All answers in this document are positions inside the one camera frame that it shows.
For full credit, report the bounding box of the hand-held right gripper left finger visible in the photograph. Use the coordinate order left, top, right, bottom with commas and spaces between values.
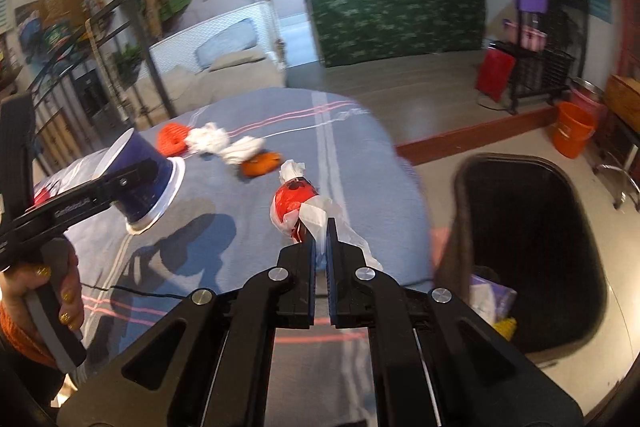
56, 239, 318, 427

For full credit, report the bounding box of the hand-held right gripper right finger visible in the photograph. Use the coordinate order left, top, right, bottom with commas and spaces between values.
325, 217, 586, 427

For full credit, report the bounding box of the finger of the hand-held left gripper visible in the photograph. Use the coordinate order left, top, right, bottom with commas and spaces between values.
97, 158, 162, 196

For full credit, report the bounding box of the blue paper cup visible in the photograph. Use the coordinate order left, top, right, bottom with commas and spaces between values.
95, 128, 187, 236

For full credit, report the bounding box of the red white plastic bag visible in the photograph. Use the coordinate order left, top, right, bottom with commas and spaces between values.
269, 159, 384, 274

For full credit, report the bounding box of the purple plastic bag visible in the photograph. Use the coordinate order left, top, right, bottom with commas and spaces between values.
470, 274, 519, 324

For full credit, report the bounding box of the yellow corn cob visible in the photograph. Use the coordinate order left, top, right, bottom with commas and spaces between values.
494, 317, 518, 341

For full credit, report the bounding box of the dark woven waste bin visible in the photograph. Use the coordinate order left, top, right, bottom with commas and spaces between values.
432, 154, 612, 370

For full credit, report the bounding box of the person's left hand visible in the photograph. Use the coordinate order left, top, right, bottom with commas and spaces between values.
0, 247, 84, 334

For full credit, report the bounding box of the red crumpled wrapper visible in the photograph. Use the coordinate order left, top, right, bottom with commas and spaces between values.
157, 123, 194, 156

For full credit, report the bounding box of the crumpled white tissue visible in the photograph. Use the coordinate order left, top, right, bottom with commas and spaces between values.
187, 123, 229, 156
222, 136, 264, 166

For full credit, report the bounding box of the black iron fence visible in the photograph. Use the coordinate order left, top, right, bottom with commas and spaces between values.
0, 22, 177, 180

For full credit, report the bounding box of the orange peel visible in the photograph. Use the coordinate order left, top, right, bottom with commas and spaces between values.
241, 152, 282, 178

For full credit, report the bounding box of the white swing sofa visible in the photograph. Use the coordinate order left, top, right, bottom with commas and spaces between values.
149, 3, 289, 108

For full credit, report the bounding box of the beige cushion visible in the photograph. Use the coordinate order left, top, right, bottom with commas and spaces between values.
207, 47, 267, 74

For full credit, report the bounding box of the grey pillow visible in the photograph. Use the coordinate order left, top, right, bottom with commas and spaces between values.
195, 18, 259, 70

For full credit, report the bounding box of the green patterned counter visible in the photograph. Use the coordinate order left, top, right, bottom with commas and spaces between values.
306, 0, 487, 68

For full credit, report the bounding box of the orange bucket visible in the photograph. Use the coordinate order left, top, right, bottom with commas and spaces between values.
551, 102, 598, 160

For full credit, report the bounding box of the black metal rack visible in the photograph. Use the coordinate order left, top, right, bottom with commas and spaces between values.
505, 0, 592, 116

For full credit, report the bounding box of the pink basin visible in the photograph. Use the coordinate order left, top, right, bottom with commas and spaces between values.
505, 21, 547, 54

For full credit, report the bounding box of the swivel office chair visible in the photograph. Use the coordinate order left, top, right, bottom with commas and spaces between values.
592, 117, 640, 210

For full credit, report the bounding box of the pink bucket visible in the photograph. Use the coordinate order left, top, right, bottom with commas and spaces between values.
570, 77, 609, 124

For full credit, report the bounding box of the orange patterned case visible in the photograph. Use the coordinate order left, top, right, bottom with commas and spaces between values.
605, 74, 640, 134

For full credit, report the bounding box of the red ladder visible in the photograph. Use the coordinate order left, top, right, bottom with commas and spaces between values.
616, 0, 640, 78

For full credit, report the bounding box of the blue wall sign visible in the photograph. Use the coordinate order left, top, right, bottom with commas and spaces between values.
587, 0, 612, 26

